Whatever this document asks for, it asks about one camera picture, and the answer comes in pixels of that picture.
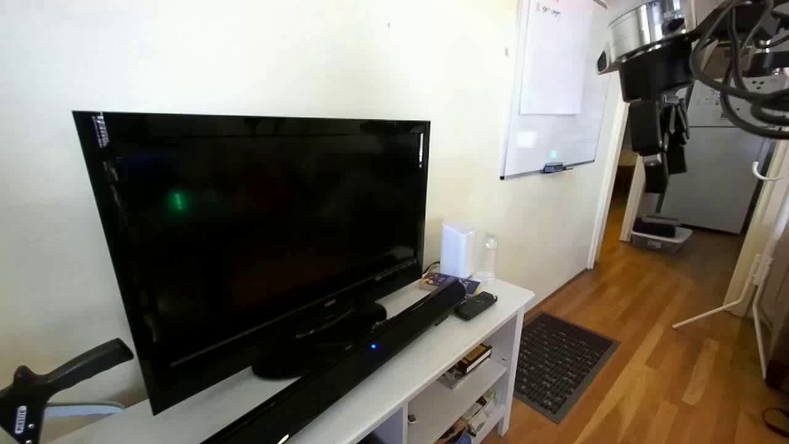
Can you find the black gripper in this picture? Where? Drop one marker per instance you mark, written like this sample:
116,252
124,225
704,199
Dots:
653,77

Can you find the long black soundbar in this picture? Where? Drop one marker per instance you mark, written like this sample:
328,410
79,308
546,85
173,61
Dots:
328,382

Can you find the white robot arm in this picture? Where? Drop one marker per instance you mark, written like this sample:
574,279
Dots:
643,26

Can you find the grey refrigerator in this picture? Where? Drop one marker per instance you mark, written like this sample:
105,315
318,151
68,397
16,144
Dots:
715,181

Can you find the white box with dark item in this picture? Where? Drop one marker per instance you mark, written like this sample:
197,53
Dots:
661,234

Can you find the dark whiteboard eraser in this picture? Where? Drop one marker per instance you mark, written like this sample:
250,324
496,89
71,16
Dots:
552,168

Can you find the white tripod stand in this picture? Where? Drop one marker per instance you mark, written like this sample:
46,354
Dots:
752,279

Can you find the small white bottle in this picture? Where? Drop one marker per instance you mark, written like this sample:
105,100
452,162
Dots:
489,262

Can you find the white router box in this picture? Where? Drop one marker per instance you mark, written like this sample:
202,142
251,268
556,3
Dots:
456,249

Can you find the black remote control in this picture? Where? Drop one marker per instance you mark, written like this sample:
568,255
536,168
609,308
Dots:
475,307

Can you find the dark grey door mat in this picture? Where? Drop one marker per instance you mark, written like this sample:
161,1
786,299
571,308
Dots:
558,366

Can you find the purple printed booklet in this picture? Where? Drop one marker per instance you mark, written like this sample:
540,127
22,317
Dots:
439,281

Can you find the flat stacked books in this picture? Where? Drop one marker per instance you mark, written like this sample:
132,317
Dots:
470,361

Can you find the dark shoe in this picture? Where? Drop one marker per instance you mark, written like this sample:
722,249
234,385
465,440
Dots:
777,419

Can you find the white television cabinet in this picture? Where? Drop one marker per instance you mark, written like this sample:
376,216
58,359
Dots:
431,361

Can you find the upright shelf books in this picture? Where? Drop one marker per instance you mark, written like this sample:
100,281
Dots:
472,419

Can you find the black flat screen television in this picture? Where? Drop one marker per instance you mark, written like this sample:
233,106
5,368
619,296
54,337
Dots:
247,231

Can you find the glossy black oval television base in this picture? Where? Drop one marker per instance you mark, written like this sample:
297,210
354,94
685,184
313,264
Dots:
284,363

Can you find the white wall whiteboard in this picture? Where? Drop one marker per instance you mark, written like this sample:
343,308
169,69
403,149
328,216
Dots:
568,136

